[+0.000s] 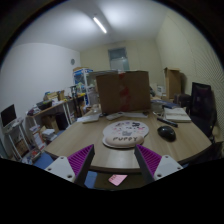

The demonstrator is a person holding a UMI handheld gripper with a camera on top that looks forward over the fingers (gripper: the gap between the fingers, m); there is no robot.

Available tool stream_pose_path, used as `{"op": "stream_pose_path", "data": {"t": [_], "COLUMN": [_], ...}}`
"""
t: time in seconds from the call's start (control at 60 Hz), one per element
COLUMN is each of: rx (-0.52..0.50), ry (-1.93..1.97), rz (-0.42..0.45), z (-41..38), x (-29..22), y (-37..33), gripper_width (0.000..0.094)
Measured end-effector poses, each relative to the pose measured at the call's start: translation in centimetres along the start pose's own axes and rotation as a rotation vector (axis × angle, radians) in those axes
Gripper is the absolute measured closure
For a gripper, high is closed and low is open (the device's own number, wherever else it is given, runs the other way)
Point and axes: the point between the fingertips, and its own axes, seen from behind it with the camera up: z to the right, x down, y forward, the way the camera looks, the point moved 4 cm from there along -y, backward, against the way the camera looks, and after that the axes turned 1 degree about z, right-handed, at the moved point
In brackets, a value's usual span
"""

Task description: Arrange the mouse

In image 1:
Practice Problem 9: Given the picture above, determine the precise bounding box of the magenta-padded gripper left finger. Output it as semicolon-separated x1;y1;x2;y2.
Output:
44;143;96;188

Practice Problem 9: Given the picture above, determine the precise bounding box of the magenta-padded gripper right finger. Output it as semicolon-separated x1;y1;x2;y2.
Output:
133;143;184;186

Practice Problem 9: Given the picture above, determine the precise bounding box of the black computer mouse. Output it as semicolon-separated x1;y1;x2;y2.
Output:
157;125;177;142

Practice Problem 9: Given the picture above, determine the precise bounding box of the round printed pink mouse pad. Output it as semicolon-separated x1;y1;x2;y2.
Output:
101;119;150;149

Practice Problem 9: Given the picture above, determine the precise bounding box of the black marker pen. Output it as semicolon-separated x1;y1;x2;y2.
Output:
156;116;179;128

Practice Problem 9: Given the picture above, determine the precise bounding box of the pink paper sheet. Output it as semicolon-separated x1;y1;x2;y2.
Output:
107;173;129;187

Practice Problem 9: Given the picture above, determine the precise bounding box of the white book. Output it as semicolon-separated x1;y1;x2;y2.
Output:
163;106;192;123

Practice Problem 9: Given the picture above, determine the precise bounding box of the flat white case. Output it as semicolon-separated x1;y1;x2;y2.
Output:
81;114;100;124

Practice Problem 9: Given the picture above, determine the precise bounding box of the white rack with books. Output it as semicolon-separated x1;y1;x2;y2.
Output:
2;118;33;161

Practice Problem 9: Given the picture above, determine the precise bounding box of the cluttered wooden side desk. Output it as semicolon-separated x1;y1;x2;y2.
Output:
25;89;88;134

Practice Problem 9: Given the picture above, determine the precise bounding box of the blue book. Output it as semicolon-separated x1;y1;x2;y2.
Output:
151;99;181;110

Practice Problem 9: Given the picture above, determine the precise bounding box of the black office chair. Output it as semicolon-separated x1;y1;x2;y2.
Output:
186;81;218;138

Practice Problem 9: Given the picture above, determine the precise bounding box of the white remote control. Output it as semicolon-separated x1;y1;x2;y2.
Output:
105;112;125;121

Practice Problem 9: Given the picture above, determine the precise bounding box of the black computer monitor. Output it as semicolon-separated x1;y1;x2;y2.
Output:
0;103;18;128

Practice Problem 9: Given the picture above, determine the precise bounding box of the tall open cardboard box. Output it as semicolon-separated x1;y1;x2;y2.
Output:
163;67;183;100

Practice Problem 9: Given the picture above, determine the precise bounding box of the large red-taped cardboard box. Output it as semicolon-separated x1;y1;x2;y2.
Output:
95;70;152;114

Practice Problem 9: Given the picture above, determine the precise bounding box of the blue and white carton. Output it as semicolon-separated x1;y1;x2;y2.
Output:
73;68;94;96

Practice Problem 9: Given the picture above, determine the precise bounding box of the stack of white papers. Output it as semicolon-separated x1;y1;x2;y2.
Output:
88;69;119;76

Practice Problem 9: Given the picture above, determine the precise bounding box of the grey door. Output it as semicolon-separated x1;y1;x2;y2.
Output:
107;47;130;72

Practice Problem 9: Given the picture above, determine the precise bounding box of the ceiling tube light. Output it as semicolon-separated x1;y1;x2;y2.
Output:
92;15;108;35

